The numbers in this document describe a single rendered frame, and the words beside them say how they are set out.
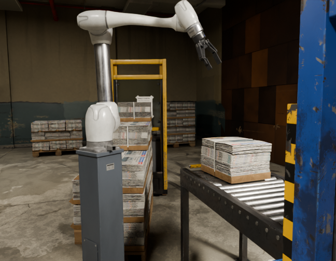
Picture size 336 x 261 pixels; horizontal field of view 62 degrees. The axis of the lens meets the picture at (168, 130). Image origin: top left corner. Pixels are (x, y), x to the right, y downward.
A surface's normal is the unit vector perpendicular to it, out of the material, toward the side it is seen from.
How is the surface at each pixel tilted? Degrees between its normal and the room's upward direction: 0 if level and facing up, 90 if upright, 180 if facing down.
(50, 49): 90
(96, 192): 90
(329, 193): 90
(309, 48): 90
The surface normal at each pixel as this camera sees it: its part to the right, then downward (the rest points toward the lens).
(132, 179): 0.01, 0.11
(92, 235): -0.62, 0.08
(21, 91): 0.30, 0.09
